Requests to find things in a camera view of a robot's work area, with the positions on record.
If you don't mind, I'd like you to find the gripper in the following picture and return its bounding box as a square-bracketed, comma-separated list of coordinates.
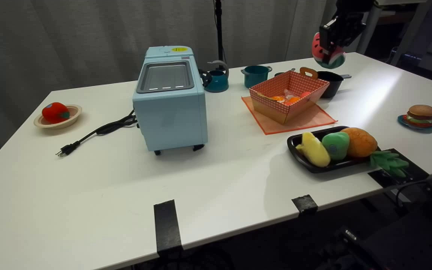
[319, 0, 375, 57]

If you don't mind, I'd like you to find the watermelon plush toy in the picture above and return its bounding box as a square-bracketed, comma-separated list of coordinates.
[312, 32, 346, 69]

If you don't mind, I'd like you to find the black toy pot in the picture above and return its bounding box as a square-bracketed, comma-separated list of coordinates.
[274, 67, 352, 99]

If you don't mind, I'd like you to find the orange plush toy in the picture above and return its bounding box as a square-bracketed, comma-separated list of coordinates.
[268, 89, 312, 106]

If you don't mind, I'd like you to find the teal toy pot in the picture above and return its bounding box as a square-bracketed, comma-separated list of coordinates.
[241, 65, 273, 89]

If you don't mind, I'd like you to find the orange checkered basket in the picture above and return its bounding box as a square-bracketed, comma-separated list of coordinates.
[249, 67, 330, 126]

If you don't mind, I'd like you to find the orange plush with green leaves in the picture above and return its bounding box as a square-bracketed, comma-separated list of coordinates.
[340, 127, 410, 178]

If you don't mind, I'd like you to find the green plush toy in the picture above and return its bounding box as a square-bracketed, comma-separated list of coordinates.
[321, 132, 351, 161]

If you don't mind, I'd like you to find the yellow plush toy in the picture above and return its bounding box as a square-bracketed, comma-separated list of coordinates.
[296, 132, 331, 168]

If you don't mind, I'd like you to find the burger plush toy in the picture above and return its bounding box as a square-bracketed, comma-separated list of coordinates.
[403, 105, 432, 129]

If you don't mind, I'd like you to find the black tray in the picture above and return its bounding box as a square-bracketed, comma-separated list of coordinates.
[287, 126, 390, 174]

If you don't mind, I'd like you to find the teal toy kettle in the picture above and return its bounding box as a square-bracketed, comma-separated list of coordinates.
[199, 60, 230, 93]

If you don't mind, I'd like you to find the red tomato plush toy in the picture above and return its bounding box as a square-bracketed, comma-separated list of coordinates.
[42, 102, 71, 124]

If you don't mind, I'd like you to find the orange mat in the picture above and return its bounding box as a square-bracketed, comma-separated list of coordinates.
[241, 96, 338, 135]

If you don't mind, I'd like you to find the blue plate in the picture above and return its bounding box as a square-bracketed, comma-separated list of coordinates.
[397, 114, 432, 131]

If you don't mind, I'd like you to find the stand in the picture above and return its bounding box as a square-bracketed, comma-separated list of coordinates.
[213, 0, 227, 71]

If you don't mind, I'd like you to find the short black tape strip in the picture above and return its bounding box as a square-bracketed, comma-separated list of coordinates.
[291, 194, 319, 218]

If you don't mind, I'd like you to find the toaster oven door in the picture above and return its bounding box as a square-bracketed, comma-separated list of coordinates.
[136, 61, 195, 94]

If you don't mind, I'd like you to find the light blue toaster oven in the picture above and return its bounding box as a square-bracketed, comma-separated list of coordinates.
[132, 46, 209, 155]

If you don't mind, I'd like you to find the long black tape strip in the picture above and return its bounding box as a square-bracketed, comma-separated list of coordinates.
[154, 199, 184, 256]

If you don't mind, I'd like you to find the beige bowl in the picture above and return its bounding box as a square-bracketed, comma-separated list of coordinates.
[33, 104, 83, 130]

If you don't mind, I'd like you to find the black power cable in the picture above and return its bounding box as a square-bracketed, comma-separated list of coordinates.
[55, 109, 138, 157]

